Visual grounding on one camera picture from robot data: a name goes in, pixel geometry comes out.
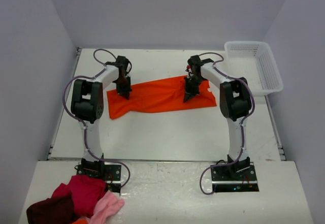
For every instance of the pink t shirt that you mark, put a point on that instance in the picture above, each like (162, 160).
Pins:
(106, 207)

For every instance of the orange t shirt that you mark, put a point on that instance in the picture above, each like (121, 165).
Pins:
(159, 96)

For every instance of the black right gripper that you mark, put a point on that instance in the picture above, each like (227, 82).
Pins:
(189, 92)

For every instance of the white plastic basket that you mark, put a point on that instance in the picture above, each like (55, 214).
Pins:
(254, 61)

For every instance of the dark maroon t shirt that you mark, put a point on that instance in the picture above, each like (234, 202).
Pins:
(52, 210)

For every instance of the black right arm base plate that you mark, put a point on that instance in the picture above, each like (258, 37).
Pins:
(239, 177)

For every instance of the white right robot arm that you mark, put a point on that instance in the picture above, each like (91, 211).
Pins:
(236, 104)

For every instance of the crimson red t shirt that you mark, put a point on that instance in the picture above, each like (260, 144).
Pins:
(84, 191)

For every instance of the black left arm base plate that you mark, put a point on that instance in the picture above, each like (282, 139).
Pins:
(110, 173)

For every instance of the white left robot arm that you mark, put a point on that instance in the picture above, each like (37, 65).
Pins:
(87, 106)

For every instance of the orange red cloth piece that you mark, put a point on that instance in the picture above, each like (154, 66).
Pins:
(82, 220)

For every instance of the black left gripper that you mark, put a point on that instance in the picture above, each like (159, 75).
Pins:
(125, 93)

